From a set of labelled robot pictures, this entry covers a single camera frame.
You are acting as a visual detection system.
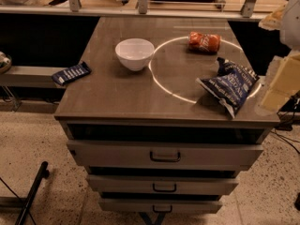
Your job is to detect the blue chip bag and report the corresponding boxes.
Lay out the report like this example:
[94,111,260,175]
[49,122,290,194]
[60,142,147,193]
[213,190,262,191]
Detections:
[196,57,259,118]

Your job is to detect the bottom drawer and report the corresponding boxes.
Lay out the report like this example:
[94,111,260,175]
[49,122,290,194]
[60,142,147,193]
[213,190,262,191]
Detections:
[99,199,222,214]

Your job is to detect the white bowl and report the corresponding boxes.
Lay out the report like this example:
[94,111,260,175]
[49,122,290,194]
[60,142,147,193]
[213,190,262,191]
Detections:
[115,38,155,71]

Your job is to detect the grey drawer cabinet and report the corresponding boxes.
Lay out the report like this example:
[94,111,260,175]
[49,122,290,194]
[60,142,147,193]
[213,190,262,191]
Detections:
[55,17,278,202]

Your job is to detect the metal window frame rail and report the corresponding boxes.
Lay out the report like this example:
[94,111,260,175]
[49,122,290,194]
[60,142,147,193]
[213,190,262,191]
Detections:
[0,0,276,20]

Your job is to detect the orange crushed soda can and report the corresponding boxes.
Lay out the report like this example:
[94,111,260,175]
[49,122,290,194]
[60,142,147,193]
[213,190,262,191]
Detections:
[187,32,221,53]

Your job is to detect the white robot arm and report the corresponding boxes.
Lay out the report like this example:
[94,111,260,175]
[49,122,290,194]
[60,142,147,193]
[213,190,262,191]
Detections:
[257,0,300,115]

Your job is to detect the drawer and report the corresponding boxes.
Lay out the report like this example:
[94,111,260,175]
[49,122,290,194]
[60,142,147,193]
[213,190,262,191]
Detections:
[86,174,238,195]
[67,140,263,171]
[99,199,222,214]

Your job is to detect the black metal stand leg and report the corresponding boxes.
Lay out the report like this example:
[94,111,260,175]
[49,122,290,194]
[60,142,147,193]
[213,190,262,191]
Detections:
[15,161,50,225]

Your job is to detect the grey side bench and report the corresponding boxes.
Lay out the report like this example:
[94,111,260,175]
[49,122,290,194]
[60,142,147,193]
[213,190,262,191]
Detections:
[0,66,63,88]

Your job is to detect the top drawer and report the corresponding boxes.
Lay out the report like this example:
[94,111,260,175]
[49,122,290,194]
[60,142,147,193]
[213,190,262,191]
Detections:
[67,140,263,171]

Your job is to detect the black floor cables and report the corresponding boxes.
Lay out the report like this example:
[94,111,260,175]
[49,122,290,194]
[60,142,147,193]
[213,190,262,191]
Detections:
[270,97,300,157]

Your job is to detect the middle drawer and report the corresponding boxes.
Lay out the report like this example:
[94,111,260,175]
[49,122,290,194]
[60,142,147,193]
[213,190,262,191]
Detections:
[86,174,238,195]

